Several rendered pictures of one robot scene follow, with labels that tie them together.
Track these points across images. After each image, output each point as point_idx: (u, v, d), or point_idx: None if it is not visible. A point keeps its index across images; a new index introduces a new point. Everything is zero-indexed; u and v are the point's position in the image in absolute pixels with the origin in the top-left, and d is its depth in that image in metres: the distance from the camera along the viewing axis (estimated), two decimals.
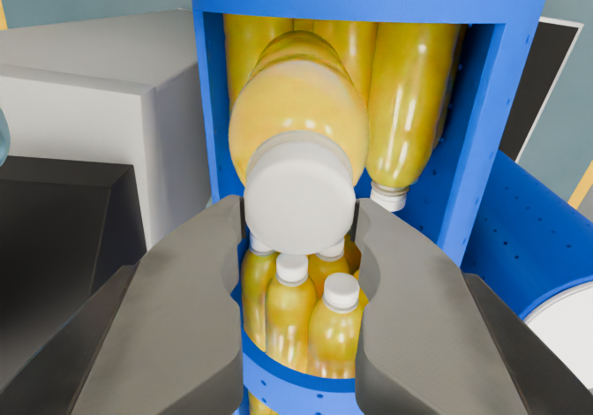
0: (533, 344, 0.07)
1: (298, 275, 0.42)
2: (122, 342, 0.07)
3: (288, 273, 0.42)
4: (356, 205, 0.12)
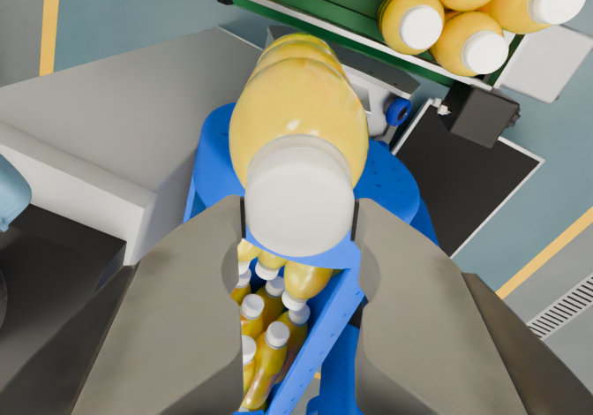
0: (533, 344, 0.07)
1: None
2: (122, 342, 0.07)
3: None
4: (356, 205, 0.12)
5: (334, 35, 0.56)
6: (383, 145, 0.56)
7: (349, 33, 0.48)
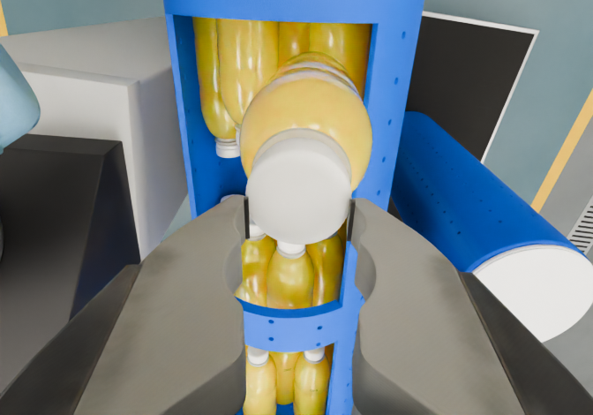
0: (529, 343, 0.07)
1: (258, 230, 0.52)
2: (125, 341, 0.07)
3: (249, 229, 0.51)
4: (351, 205, 0.12)
5: None
6: None
7: None
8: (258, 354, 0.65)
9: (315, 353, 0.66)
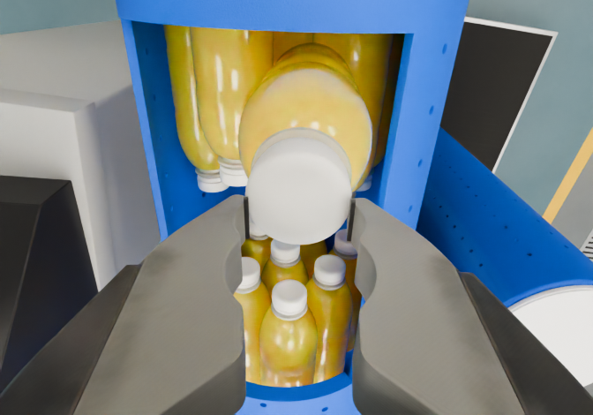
0: (529, 343, 0.07)
1: (248, 282, 0.42)
2: (125, 341, 0.07)
3: None
4: (351, 205, 0.12)
5: None
6: None
7: None
8: None
9: None
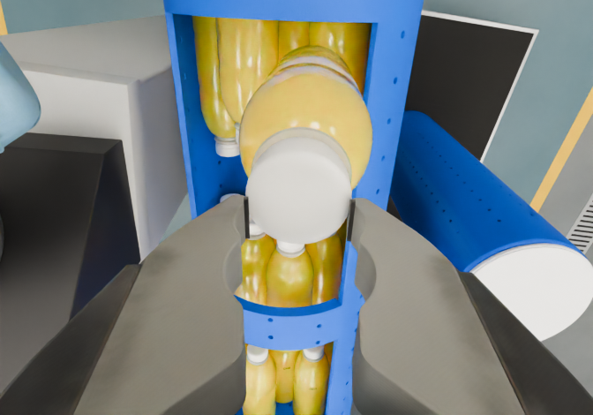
0: (529, 343, 0.07)
1: (258, 230, 0.52)
2: (125, 341, 0.07)
3: (249, 228, 0.51)
4: (351, 205, 0.12)
5: None
6: None
7: None
8: (258, 352, 0.65)
9: (314, 351, 0.66)
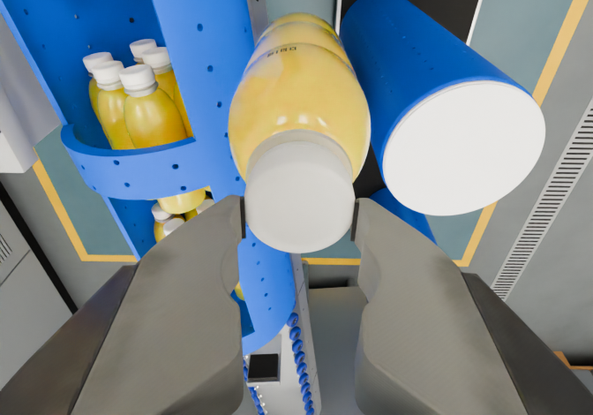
0: (533, 344, 0.07)
1: (108, 75, 0.46)
2: (122, 342, 0.07)
3: (98, 74, 0.46)
4: (356, 205, 0.12)
5: None
6: None
7: None
8: (173, 229, 0.63)
9: None
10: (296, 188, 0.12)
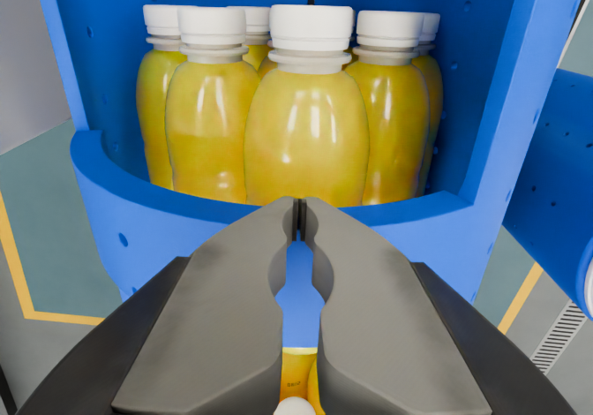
0: (480, 324, 0.07)
1: (220, 26, 0.19)
2: (168, 331, 0.07)
3: (196, 19, 0.19)
4: (303, 205, 0.12)
5: None
6: None
7: None
8: None
9: None
10: (293, 405, 0.33)
